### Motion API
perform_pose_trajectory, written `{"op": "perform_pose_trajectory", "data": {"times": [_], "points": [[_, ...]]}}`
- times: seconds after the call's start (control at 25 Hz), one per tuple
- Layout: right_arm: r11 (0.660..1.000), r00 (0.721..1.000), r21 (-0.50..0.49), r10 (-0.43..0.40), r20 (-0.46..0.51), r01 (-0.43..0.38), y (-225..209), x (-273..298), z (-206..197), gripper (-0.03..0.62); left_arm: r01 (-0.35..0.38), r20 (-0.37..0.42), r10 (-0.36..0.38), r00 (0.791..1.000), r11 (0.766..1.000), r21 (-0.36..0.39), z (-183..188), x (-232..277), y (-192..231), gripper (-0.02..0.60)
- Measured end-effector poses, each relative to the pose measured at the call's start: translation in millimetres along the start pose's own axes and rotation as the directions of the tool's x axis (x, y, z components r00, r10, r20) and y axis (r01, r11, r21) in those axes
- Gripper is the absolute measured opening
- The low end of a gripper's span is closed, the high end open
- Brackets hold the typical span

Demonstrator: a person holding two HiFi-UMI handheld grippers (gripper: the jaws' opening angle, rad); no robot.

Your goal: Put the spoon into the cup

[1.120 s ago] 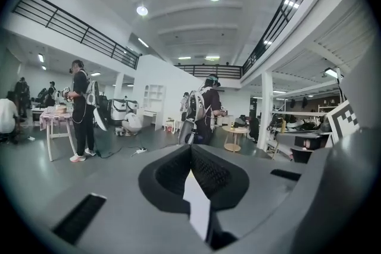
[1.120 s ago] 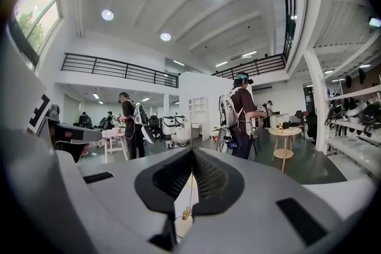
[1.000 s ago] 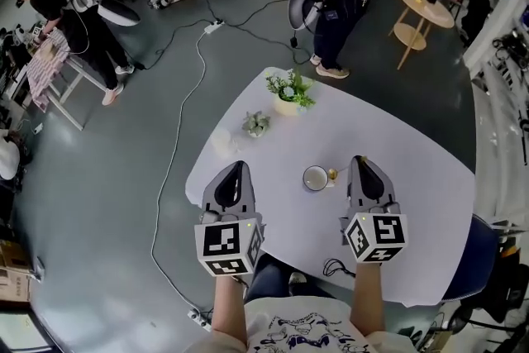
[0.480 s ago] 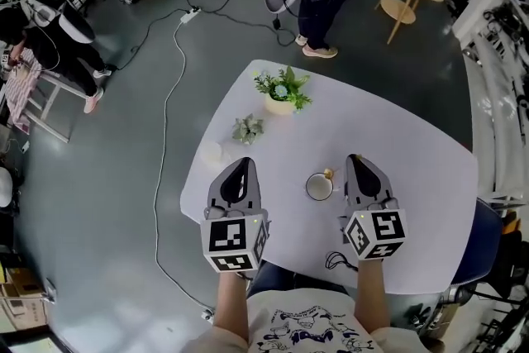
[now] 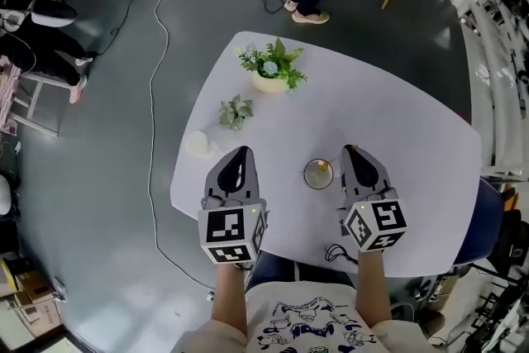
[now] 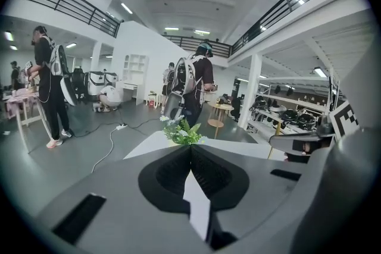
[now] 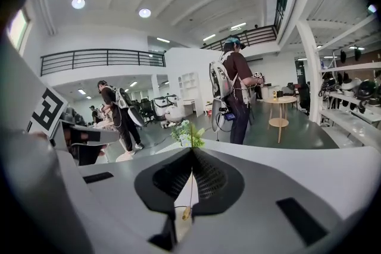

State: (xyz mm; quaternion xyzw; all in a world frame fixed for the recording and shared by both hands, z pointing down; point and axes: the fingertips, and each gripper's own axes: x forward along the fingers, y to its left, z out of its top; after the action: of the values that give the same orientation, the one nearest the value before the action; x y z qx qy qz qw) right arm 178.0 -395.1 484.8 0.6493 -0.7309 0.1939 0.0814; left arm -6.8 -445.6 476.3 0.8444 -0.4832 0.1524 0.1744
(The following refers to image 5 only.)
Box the person's right forearm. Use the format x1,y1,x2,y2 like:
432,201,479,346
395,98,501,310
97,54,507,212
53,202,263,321
354,247,393,328

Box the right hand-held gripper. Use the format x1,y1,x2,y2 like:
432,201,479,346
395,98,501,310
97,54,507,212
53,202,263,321
336,144,408,252

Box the white shelf rack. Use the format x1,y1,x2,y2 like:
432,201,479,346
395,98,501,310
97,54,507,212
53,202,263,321
447,0,529,181

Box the white tumbler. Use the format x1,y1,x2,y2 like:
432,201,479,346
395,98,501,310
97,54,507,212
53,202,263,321
183,129,221,158

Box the white floor cable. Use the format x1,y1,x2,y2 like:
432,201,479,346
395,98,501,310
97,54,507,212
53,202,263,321
147,0,217,295

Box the black cable loop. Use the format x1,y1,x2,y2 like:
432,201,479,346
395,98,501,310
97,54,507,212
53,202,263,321
323,243,359,265

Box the cardboard box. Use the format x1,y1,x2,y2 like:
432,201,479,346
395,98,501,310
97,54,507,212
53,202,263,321
0,255,64,341

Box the person's white printed shirt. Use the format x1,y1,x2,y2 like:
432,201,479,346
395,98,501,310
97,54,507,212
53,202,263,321
170,279,431,353

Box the table with white cloth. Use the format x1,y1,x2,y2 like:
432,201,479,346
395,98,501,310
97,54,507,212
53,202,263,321
169,31,484,279

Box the blue chair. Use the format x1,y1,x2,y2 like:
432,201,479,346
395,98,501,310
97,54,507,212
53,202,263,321
451,176,506,269

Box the table with pink checkered cloth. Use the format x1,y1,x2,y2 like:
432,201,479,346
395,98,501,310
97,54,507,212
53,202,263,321
0,55,61,138

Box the small pale-leaf potted plant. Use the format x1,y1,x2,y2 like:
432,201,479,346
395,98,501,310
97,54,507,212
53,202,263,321
217,93,255,132

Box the blue mug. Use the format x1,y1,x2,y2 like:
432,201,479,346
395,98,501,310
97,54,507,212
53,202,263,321
303,157,336,191

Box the flowering plant in cream pot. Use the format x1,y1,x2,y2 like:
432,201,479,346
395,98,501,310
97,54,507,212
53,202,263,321
236,36,309,95

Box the person's dark trousers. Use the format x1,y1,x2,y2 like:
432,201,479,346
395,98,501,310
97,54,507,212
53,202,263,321
250,250,357,291

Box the person's left forearm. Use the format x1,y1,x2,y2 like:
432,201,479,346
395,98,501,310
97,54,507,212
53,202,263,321
210,260,250,339

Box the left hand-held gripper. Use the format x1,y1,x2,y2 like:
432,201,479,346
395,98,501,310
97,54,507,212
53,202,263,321
197,145,269,266

